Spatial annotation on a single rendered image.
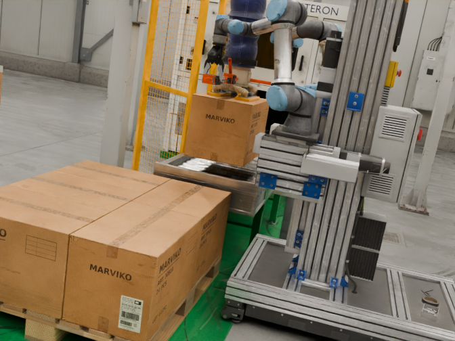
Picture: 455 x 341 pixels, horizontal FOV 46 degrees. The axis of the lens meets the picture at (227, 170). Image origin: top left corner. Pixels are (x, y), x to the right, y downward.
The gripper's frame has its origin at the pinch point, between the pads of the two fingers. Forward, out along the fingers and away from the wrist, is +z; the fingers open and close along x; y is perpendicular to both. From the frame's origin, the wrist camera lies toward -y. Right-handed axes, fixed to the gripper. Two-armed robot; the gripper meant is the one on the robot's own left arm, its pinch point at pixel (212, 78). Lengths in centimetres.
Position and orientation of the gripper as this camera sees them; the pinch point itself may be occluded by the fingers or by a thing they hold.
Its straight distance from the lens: 303.7
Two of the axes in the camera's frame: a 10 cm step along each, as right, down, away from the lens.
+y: 2.5, -1.8, 9.5
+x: -9.5, -2.1, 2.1
